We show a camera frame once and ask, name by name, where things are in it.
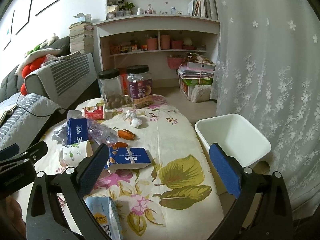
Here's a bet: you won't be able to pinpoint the green printed paper cup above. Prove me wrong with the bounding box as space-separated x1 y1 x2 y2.
59 140 93 167

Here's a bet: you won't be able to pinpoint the tall blue toothpaste box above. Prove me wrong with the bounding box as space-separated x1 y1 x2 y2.
67 118 88 145

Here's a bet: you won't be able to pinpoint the clear plastic bag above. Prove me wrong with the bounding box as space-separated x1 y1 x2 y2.
52 110 118 146

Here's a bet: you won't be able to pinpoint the red snack cup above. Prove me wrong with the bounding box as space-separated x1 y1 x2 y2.
84 106 105 120

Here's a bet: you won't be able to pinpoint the blue carton box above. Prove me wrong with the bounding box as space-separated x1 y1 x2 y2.
105 147 151 171

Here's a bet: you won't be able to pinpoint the brown orange peel piece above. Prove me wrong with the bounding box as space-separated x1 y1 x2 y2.
112 141 128 148

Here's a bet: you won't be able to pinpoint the white tissue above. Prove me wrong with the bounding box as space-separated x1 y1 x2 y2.
130 118 143 128
125 110 137 120

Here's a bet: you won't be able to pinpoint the white plastic trash bin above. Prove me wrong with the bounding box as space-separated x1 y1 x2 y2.
195 114 271 167

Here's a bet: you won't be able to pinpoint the grey quilted seat cover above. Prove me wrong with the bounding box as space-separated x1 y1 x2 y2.
1 93 60 152

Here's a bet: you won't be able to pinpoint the grey sofa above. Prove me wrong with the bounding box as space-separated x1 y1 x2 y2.
0 35 101 140

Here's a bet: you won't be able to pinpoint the red plush toy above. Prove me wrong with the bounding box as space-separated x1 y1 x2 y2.
20 56 47 96

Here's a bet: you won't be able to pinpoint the grey striped sofa cover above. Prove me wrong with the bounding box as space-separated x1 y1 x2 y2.
38 54 97 98

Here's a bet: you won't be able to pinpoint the clear jar with nuts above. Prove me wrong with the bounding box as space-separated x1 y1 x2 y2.
98 68 127 109

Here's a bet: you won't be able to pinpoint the floral tablecloth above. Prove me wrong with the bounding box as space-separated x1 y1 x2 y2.
15 94 225 240

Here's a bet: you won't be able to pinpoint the red gift box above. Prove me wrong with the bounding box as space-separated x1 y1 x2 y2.
119 68 128 95

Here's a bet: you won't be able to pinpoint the stack of books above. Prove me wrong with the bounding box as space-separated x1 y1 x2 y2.
69 22 94 54

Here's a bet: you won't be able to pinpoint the purple label snack jar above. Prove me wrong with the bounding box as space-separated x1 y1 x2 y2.
126 65 153 109

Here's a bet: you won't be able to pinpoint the white floral lace curtain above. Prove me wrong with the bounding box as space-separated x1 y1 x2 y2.
207 0 319 218

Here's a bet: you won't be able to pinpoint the tissue box on books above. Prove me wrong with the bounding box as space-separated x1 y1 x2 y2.
73 13 92 23

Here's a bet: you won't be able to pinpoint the pile of papers and box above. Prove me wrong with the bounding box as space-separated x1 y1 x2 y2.
177 53 216 103

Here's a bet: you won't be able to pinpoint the pink flower pot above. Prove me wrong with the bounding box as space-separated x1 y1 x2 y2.
146 38 158 51
160 35 171 50

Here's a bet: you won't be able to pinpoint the pink hanging basket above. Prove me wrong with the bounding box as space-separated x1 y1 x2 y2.
167 57 185 69

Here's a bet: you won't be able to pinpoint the white bookshelf unit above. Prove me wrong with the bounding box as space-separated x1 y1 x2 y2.
93 0 220 87

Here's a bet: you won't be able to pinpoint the upright books on shelf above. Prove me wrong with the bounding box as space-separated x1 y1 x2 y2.
187 0 211 18

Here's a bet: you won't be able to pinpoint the black cable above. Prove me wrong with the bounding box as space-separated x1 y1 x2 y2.
13 96 68 118

